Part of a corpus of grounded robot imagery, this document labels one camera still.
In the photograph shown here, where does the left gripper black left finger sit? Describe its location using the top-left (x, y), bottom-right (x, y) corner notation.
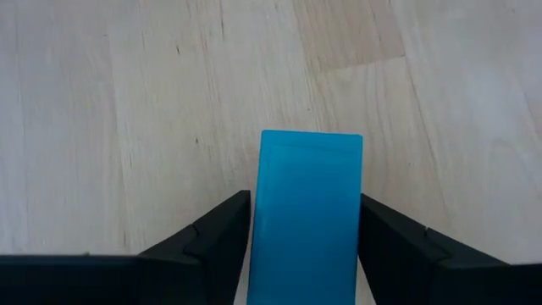
top-left (0, 190), bottom-right (252, 305)

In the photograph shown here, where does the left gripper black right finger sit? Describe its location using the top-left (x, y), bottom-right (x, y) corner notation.
top-left (358, 193), bottom-right (542, 305)

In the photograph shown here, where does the teal box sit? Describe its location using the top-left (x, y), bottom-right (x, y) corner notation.
top-left (247, 129), bottom-right (364, 305)

